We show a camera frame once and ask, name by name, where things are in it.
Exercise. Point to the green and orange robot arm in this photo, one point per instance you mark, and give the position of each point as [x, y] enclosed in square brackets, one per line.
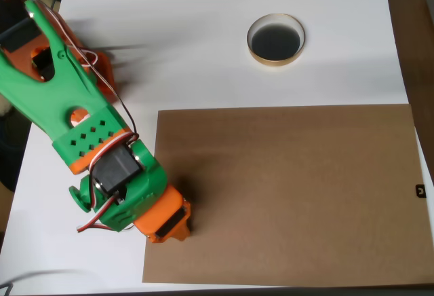
[51, 99]

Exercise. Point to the round dish with gold rim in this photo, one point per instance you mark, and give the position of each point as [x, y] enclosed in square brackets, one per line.
[276, 43]

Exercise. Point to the brown cardboard sheet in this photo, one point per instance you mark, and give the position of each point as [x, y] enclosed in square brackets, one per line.
[288, 190]

